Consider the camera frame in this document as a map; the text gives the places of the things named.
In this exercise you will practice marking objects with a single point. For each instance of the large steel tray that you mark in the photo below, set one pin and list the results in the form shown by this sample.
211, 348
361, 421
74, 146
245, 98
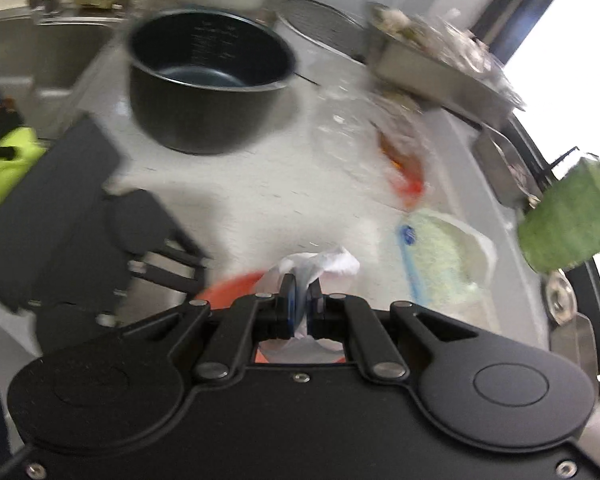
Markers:
440, 63

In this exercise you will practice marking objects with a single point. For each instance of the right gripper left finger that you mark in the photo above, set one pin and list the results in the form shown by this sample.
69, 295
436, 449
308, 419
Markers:
287, 306

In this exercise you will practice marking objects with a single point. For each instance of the steel sink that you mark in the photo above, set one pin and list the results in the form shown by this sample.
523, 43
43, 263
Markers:
46, 64

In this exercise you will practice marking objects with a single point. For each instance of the clear plastic bag with food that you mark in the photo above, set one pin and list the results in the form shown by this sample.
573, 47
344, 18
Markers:
379, 143

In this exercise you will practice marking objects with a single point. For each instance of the black rice cooker pot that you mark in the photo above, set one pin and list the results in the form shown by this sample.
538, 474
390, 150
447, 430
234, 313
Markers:
203, 81

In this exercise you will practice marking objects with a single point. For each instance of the white dish cloth with loop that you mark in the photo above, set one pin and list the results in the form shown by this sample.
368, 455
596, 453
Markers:
336, 269

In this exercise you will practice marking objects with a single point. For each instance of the small steel tray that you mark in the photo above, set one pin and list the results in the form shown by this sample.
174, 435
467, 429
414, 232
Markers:
575, 341
510, 179

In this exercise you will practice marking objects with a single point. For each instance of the tissue pack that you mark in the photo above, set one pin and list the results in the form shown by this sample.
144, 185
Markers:
449, 266

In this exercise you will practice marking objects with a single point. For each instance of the round wire mesh strainer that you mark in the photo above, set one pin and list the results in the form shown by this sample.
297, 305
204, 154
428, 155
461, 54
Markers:
325, 26

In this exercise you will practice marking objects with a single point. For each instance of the green flower pot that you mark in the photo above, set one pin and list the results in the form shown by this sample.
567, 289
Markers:
563, 230

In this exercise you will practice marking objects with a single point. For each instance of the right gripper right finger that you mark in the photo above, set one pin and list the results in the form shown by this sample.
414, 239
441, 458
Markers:
315, 309

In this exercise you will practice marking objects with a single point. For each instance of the left hand in yellow glove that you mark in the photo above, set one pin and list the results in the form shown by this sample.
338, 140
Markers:
20, 148

